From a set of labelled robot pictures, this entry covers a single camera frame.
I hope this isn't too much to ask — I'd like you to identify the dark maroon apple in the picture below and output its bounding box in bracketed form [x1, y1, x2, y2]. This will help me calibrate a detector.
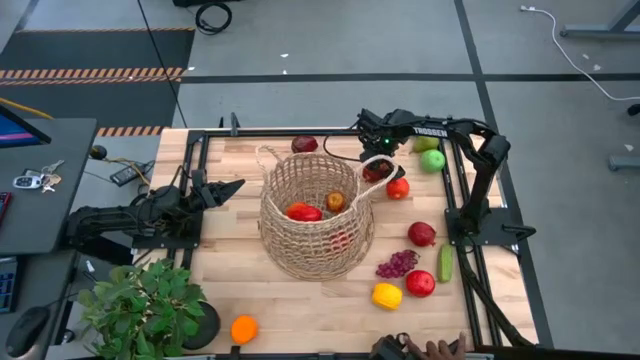
[291, 134, 319, 154]

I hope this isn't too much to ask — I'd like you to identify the purple grape bunch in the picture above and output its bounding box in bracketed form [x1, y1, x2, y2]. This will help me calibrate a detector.
[375, 249, 421, 280]

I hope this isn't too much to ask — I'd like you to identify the coiled black cable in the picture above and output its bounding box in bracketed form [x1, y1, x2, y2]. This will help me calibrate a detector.
[194, 1, 234, 36]

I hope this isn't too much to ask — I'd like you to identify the grey furniture foot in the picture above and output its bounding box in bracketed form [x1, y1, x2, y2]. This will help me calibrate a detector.
[608, 154, 640, 172]

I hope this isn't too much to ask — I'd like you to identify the bunch of keys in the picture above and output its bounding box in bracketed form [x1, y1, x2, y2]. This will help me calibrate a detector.
[39, 159, 65, 194]

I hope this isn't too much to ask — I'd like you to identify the thin black floor cable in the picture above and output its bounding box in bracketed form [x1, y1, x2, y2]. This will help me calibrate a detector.
[136, 0, 189, 129]

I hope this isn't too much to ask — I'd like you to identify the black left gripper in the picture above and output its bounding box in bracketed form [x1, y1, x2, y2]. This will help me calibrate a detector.
[185, 168, 246, 211]

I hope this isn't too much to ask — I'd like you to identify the green cucumber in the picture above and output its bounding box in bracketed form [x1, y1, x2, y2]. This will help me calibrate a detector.
[436, 243, 455, 284]

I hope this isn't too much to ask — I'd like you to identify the bright green apple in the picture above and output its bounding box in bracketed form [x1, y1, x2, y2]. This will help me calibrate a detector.
[418, 148, 447, 175]

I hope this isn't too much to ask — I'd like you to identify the yellow bell pepper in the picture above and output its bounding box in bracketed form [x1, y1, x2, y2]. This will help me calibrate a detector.
[371, 282, 404, 312]

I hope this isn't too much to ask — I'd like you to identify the yellow cable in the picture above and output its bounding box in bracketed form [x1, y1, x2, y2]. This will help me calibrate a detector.
[0, 97, 55, 121]

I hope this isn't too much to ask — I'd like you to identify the black hazard-striped floor mat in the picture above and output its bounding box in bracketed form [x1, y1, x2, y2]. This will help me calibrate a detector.
[0, 27, 196, 139]

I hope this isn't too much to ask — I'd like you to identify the crimson pomegranate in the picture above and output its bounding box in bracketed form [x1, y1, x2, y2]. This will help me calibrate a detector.
[407, 221, 437, 248]

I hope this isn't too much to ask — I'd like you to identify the red tomato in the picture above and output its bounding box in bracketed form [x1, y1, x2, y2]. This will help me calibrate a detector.
[385, 177, 411, 201]

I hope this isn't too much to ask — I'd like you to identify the black cable sleeve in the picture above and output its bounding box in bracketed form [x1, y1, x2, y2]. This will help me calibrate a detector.
[457, 244, 539, 349]

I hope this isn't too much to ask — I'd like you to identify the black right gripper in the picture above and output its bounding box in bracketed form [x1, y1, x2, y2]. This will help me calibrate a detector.
[355, 108, 407, 181]

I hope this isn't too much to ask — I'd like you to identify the black power adapter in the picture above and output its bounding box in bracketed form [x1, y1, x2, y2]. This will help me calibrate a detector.
[109, 162, 154, 187]

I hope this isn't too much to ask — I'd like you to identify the large red apple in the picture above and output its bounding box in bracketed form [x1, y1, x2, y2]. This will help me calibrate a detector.
[405, 269, 437, 299]

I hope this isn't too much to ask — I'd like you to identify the open-weave seagrass basket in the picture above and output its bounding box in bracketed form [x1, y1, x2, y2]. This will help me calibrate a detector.
[254, 144, 400, 275]

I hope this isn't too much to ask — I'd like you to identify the black aluminium rig frame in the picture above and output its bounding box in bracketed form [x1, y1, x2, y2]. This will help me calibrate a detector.
[172, 112, 506, 360]

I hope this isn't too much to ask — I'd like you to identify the grey desk leg frame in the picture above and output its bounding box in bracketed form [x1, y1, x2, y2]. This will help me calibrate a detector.
[559, 0, 640, 40]

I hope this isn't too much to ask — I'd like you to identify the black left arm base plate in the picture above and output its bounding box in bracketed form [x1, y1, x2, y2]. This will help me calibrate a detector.
[130, 199, 204, 250]

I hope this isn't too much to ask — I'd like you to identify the black device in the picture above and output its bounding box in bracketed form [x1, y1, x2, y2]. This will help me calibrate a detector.
[368, 333, 410, 360]

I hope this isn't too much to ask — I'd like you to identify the black desk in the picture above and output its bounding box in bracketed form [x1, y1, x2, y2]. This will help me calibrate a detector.
[0, 118, 99, 360]

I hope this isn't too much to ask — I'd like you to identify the green pear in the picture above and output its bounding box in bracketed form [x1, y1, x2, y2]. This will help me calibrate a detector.
[412, 135, 441, 154]

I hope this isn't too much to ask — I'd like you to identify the grey car key fob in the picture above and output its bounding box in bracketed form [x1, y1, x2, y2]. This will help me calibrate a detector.
[12, 172, 42, 190]

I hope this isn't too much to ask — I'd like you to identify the green leafy plant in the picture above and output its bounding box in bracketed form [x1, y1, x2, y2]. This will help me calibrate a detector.
[76, 258, 209, 360]

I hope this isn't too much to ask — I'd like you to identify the black computer mouse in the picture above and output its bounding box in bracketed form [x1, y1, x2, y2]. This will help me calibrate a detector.
[4, 305, 51, 359]

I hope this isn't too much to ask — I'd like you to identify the person's hand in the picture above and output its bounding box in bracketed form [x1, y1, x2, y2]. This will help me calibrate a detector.
[403, 332, 469, 360]

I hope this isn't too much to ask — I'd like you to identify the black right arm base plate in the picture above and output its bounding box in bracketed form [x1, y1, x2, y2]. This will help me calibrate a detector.
[444, 207, 537, 247]

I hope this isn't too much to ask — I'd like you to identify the white cable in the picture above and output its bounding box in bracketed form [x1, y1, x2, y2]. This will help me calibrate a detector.
[518, 5, 640, 102]

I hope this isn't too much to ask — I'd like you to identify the black plant pot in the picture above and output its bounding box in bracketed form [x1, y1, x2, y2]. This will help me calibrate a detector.
[180, 299, 222, 351]

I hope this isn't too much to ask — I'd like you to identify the orange fruit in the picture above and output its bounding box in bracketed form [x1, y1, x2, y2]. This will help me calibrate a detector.
[230, 314, 260, 346]

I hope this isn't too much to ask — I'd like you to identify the black keyboard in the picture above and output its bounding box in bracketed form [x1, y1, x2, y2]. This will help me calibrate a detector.
[0, 257, 20, 315]

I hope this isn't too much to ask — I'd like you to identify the computer monitor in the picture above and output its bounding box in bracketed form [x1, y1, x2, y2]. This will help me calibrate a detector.
[0, 103, 52, 150]

